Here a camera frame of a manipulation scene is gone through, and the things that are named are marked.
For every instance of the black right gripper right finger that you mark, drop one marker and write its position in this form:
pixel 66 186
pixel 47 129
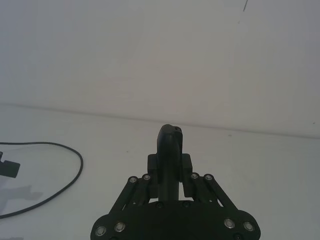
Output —
pixel 187 165

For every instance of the black power plug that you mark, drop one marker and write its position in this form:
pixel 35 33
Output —
pixel 10 168

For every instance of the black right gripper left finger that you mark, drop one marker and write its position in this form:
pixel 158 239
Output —
pixel 163 160

